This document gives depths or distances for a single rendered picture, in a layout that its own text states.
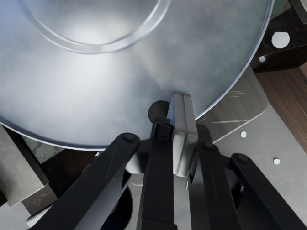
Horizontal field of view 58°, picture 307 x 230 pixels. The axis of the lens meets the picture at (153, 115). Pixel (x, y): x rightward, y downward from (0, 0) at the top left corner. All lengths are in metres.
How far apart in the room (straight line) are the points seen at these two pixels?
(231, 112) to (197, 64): 0.05
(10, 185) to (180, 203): 0.78
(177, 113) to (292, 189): 1.05
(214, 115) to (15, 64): 0.17
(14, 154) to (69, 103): 0.20
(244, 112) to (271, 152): 0.89
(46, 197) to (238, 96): 0.32
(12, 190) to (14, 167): 0.03
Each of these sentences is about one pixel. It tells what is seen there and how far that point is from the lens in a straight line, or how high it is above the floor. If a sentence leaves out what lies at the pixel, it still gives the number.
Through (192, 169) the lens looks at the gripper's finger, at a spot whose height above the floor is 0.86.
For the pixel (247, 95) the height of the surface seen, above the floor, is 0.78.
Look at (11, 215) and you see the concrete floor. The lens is 1.26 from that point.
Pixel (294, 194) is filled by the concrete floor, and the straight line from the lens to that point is 1.22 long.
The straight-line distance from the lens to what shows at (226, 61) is 0.24.
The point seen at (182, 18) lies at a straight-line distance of 0.24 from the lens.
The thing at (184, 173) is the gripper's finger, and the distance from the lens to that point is 0.17.
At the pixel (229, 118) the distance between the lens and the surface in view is 0.24.
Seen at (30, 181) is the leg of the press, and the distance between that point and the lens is 0.43.
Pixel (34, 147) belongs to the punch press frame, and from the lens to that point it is 0.41.
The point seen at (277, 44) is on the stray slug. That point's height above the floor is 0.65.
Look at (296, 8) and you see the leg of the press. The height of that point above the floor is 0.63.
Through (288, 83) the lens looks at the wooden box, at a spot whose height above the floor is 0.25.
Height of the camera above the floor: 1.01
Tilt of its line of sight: 84 degrees down
